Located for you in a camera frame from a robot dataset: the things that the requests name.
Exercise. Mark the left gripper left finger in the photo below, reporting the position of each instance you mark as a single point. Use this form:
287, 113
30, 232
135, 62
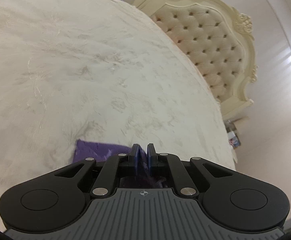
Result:
120, 170

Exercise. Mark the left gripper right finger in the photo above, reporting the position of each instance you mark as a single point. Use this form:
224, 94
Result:
170, 167

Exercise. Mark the purple marble-print hooded jacket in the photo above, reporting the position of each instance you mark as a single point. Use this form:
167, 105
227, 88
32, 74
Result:
140, 177

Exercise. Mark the items on right nightstand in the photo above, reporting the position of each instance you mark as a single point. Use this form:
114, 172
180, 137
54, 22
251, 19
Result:
233, 134

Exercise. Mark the cream right nightstand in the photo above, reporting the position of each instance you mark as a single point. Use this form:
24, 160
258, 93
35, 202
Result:
240, 124

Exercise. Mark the cream white bedspread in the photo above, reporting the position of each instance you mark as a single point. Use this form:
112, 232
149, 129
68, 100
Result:
96, 70

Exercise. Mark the cream tufted headboard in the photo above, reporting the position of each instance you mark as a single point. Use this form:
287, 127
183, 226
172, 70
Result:
217, 38

